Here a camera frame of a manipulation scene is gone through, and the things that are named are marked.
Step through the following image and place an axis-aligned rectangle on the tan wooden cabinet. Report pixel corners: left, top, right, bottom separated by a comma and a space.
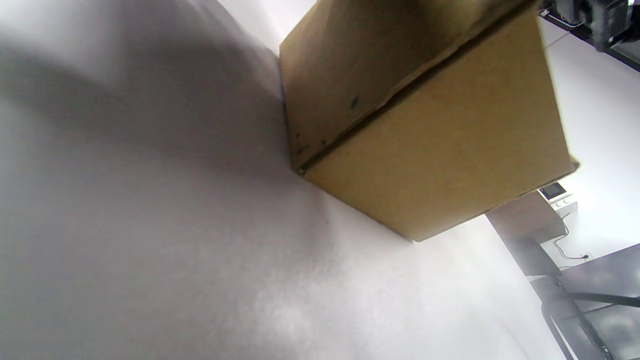
485, 191, 569, 244

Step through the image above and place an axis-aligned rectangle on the small white appliance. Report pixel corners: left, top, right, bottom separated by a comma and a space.
538, 182, 579, 217

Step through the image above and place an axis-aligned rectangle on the black equipment rack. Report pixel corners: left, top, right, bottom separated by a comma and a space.
539, 0, 640, 74

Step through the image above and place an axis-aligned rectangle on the small brown cardboard mailer box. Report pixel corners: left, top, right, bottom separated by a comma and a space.
279, 0, 581, 244

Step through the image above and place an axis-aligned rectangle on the black wall cable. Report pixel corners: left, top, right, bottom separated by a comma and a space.
552, 212, 591, 261

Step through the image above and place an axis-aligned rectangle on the black glossy desk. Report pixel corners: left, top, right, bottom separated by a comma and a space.
529, 243, 640, 360

